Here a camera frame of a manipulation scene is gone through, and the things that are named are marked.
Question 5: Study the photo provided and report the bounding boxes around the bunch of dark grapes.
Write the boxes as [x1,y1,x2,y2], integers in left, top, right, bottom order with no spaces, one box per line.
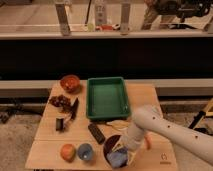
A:
[49,95,71,108]

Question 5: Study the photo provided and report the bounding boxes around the black knife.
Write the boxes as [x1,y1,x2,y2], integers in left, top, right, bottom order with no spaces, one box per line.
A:
[71,98,79,120]

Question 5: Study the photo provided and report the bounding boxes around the orange carrot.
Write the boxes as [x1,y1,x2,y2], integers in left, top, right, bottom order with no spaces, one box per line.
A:
[144,134,151,150]

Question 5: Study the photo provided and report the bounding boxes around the yellow black tool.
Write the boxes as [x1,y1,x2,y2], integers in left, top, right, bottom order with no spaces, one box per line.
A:
[189,98,213,129]

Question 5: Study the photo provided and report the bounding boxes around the small blue cup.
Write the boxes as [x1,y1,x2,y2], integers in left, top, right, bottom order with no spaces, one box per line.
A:
[77,143,94,161]

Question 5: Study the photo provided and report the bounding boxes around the black remote control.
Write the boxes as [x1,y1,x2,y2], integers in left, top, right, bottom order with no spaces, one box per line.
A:
[88,123,105,144]

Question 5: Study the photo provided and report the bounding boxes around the red apple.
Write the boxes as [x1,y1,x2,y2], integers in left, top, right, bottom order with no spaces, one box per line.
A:
[60,144,76,162]

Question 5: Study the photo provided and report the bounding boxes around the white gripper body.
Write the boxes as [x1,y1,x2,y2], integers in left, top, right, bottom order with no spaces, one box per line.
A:
[121,122,146,151]

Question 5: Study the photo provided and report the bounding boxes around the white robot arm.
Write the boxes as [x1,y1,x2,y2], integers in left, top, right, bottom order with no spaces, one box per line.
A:
[112,105,213,166]

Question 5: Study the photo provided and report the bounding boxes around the purple bowl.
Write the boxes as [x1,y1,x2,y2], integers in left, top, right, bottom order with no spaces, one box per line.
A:
[103,135,120,166]

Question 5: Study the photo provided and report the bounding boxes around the tan wooden spatula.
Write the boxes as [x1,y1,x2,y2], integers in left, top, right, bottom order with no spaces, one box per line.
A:
[107,120,129,131]

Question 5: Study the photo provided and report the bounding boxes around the green plastic tray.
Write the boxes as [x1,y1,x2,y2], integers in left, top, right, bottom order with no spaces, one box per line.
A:
[86,77,131,121]

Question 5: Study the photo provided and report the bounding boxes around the orange bowl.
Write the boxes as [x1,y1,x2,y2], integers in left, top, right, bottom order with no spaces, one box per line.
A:
[60,75,80,93]

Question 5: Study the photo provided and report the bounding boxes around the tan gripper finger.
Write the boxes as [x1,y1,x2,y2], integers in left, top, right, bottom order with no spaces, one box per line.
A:
[111,141,123,152]
[127,151,136,165]

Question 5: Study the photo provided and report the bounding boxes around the blue sponge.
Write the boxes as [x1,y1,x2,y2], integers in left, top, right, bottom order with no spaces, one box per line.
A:
[107,148,128,168]

